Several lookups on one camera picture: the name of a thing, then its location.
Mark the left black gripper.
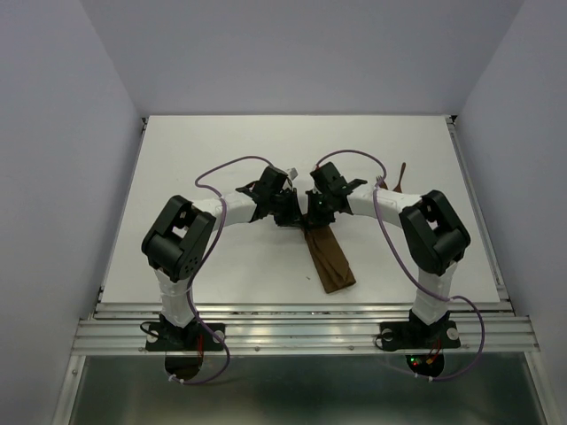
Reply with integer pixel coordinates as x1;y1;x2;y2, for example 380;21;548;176
269;188;307;228

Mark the brown cloth napkin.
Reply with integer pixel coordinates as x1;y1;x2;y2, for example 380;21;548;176
304;226;356;294

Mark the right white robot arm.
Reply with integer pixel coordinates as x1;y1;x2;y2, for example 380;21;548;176
306;162;470;345

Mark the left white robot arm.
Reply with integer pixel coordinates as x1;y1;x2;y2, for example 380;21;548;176
142;166;302;349

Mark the brown wooden spoon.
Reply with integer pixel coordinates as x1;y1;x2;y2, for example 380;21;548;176
393;162;407;193

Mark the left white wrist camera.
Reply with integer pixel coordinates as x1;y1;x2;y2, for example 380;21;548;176
286;167;299;181

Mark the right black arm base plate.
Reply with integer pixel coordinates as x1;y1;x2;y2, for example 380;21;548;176
374;321;462;352

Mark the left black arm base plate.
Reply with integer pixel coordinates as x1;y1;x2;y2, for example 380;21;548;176
140;321;223;352

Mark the aluminium front rail frame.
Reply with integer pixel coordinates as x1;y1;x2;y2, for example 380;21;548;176
52;294;560;424

